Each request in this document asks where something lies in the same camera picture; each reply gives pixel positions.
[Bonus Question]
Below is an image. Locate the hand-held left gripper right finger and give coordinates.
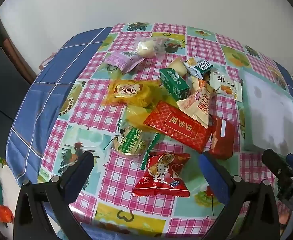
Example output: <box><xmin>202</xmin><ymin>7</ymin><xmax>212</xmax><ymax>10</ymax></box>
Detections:
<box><xmin>198</xmin><ymin>152</ymin><xmax>279</xmax><ymax>240</ymax></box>

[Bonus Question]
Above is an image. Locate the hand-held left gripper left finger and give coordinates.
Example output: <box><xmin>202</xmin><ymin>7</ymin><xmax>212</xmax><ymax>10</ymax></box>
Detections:
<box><xmin>13</xmin><ymin>151</ymin><xmax>95</xmax><ymax>240</ymax></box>

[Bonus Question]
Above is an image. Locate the dark red snack packet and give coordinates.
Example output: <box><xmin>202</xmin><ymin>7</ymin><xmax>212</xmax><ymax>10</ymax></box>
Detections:
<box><xmin>208</xmin><ymin>116</ymin><xmax>236</xmax><ymax>160</ymax></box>

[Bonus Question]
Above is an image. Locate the white tray with green rim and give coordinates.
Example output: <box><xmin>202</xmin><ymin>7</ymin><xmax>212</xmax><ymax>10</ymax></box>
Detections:
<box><xmin>239</xmin><ymin>66</ymin><xmax>293</xmax><ymax>153</ymax></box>

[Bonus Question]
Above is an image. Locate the red peanut packet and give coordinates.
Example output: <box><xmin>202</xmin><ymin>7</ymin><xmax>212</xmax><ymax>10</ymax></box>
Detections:
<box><xmin>132</xmin><ymin>152</ymin><xmax>191</xmax><ymax>198</ymax></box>

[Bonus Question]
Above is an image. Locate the large red snack packet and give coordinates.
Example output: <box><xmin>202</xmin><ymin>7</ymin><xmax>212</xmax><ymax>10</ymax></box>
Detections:
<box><xmin>143</xmin><ymin>101</ymin><xmax>213</xmax><ymax>153</ymax></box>

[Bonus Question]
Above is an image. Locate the clear packet with green trim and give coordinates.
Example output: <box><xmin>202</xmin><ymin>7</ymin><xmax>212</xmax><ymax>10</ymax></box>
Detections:
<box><xmin>109</xmin><ymin>120</ymin><xmax>162</xmax><ymax>170</ymax></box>

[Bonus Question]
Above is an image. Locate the cream triangular snack packet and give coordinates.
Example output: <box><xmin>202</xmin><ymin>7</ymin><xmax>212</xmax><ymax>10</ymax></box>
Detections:
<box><xmin>176</xmin><ymin>84</ymin><xmax>213</xmax><ymax>128</ymax></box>

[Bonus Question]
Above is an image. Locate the white packet with orange fruits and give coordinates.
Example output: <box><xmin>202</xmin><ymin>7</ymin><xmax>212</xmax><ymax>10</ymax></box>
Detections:
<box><xmin>209</xmin><ymin>72</ymin><xmax>243</xmax><ymax>102</ymax></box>

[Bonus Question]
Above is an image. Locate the orange snack packet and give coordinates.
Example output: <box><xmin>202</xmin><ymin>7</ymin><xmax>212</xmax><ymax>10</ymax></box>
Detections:
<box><xmin>190</xmin><ymin>76</ymin><xmax>212</xmax><ymax>93</ymax></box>

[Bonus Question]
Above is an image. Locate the yellow bread packet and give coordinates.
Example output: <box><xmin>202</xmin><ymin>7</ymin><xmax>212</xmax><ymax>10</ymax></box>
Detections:
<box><xmin>101</xmin><ymin>78</ymin><xmax>163</xmax><ymax>129</ymax></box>

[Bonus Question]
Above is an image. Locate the green drink carton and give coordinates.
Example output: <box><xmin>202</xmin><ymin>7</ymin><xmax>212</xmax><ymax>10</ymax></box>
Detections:
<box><xmin>159</xmin><ymin>68</ymin><xmax>190</xmax><ymax>100</ymax></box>

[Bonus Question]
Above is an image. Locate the green and white snack packet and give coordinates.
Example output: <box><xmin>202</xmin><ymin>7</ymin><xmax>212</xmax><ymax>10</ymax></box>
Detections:
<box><xmin>183</xmin><ymin>56</ymin><xmax>214</xmax><ymax>78</ymax></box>

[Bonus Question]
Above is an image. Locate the cream round pastry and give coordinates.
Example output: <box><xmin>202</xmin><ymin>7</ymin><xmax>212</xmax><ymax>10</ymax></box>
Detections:
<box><xmin>167</xmin><ymin>57</ymin><xmax>188</xmax><ymax>77</ymax></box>

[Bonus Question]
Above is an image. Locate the clear white bun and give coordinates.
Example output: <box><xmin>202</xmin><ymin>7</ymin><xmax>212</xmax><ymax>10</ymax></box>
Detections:
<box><xmin>133</xmin><ymin>36</ymin><xmax>168</xmax><ymax>59</ymax></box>

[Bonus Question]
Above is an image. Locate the pink checked patchwork tablecloth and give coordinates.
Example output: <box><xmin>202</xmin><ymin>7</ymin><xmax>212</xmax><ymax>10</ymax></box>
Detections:
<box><xmin>38</xmin><ymin>22</ymin><xmax>293</xmax><ymax>240</ymax></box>

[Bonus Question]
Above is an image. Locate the orange wrapper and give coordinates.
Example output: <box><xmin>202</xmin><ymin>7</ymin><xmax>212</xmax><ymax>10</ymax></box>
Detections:
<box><xmin>0</xmin><ymin>204</ymin><xmax>14</xmax><ymax>223</ymax></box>

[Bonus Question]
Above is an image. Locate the purple snack packet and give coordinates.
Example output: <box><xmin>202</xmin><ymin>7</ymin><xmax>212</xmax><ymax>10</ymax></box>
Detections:
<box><xmin>103</xmin><ymin>51</ymin><xmax>145</xmax><ymax>74</ymax></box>

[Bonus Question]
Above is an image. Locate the dark cabinet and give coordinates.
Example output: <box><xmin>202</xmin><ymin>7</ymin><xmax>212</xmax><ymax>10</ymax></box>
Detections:
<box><xmin>0</xmin><ymin>17</ymin><xmax>37</xmax><ymax>120</ymax></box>

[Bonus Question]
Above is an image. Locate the brown wooden frame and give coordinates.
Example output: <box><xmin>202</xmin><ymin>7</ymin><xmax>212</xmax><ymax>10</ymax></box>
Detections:
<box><xmin>0</xmin><ymin>12</ymin><xmax>38</xmax><ymax>80</ymax></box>

